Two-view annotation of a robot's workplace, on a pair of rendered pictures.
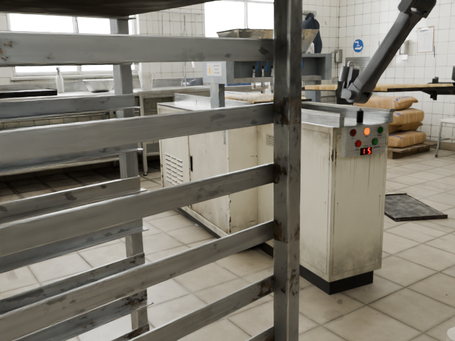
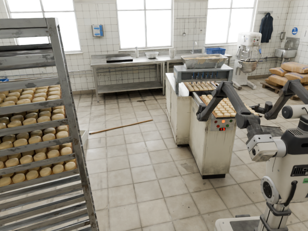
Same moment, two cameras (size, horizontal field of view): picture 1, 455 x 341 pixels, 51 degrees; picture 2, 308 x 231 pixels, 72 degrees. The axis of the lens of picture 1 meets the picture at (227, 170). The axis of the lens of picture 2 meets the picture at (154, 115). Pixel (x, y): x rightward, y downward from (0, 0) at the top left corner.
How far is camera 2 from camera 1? 101 cm
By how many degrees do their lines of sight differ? 25
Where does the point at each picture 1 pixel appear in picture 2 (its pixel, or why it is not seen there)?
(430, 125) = not seen: outside the picture
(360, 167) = (220, 134)
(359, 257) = (217, 168)
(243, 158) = (184, 113)
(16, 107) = not seen: hidden behind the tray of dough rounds
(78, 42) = (9, 187)
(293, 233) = (90, 214)
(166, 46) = (36, 180)
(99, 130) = (19, 201)
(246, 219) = (184, 136)
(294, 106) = (85, 187)
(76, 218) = (16, 217)
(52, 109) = not seen: hidden behind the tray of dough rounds
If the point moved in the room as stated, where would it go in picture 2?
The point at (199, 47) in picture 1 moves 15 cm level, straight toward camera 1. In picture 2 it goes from (48, 178) to (20, 202)
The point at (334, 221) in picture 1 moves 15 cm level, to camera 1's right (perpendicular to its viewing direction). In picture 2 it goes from (205, 154) to (218, 156)
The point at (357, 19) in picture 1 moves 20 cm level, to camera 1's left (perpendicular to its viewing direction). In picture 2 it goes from (297, 15) to (288, 15)
